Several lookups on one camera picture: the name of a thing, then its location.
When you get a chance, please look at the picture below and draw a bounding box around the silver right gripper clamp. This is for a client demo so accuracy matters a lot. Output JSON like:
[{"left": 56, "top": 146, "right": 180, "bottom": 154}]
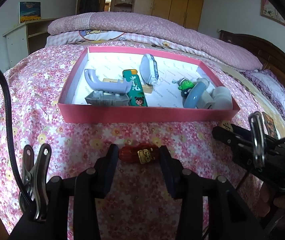
[{"left": 248, "top": 112, "right": 265, "bottom": 168}]

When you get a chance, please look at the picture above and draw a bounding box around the blue yellow landscape picture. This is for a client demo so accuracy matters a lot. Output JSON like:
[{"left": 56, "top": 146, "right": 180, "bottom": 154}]
[{"left": 19, "top": 2, "right": 41, "bottom": 23}]

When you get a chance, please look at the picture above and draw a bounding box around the wooden chinese chess piece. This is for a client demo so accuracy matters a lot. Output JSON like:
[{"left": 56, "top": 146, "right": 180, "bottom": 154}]
[{"left": 219, "top": 120, "right": 233, "bottom": 132}]

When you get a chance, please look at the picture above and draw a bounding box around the pink framed wall picture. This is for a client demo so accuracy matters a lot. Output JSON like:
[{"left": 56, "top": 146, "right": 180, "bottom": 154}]
[{"left": 260, "top": 0, "right": 285, "bottom": 26}]

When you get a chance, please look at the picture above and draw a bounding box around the pink shallow cardboard box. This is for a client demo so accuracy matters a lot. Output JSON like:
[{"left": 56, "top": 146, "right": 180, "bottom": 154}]
[{"left": 58, "top": 46, "right": 239, "bottom": 124}]

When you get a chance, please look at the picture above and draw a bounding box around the pink floral bed sheet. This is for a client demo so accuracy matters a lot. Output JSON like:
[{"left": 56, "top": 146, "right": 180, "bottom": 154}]
[{"left": 0, "top": 41, "right": 285, "bottom": 240}]

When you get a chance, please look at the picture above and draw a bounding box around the silver metal spring clamp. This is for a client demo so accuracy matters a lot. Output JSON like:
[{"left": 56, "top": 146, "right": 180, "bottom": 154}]
[{"left": 22, "top": 143, "right": 52, "bottom": 221}]

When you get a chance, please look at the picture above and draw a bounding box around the white bedside shelf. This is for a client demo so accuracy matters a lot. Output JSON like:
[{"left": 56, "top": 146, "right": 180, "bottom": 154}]
[{"left": 2, "top": 18, "right": 56, "bottom": 68}]

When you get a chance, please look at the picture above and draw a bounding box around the purple ruffled pillow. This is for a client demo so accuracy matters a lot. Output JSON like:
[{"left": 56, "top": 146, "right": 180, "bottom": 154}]
[{"left": 242, "top": 69, "right": 285, "bottom": 120}]

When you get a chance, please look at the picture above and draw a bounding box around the grey curved plastic pipe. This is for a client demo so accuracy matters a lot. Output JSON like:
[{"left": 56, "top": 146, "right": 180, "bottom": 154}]
[{"left": 84, "top": 69, "right": 132, "bottom": 94}]

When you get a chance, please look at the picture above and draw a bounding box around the green cartoon lighter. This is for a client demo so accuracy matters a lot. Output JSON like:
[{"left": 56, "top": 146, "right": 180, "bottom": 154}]
[{"left": 122, "top": 69, "right": 148, "bottom": 107}]

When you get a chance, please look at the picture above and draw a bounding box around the dark wooden headboard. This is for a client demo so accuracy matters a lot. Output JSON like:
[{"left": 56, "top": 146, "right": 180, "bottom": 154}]
[{"left": 219, "top": 30, "right": 285, "bottom": 87}]

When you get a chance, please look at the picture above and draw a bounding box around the grey metal hinge bracket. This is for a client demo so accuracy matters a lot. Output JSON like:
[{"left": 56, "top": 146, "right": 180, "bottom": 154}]
[{"left": 85, "top": 90, "right": 130, "bottom": 107}]

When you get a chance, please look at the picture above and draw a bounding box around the black cable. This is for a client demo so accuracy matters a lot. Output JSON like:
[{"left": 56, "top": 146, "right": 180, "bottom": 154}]
[{"left": 0, "top": 61, "right": 33, "bottom": 205}]

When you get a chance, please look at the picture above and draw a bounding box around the green face toy figure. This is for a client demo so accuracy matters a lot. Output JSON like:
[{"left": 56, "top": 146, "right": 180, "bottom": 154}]
[{"left": 178, "top": 77, "right": 194, "bottom": 98}]

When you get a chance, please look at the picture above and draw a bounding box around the checkered cartoon blanket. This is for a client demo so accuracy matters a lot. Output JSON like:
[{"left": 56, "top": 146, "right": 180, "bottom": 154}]
[{"left": 45, "top": 30, "right": 209, "bottom": 57}]

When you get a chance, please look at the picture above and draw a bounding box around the person's hand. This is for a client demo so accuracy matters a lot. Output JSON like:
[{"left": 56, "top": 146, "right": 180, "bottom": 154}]
[{"left": 256, "top": 183, "right": 285, "bottom": 219}]

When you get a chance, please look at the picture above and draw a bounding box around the white usb wall charger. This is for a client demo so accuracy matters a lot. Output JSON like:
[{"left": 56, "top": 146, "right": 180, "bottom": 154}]
[{"left": 196, "top": 90, "right": 215, "bottom": 109}]

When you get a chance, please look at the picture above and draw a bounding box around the pink folded quilt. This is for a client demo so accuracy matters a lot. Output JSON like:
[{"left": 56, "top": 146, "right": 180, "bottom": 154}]
[{"left": 47, "top": 12, "right": 263, "bottom": 70}]

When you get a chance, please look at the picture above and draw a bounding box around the blue correction tape dispenser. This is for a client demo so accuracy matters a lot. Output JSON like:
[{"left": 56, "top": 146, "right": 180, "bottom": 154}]
[{"left": 140, "top": 54, "right": 159, "bottom": 86}]

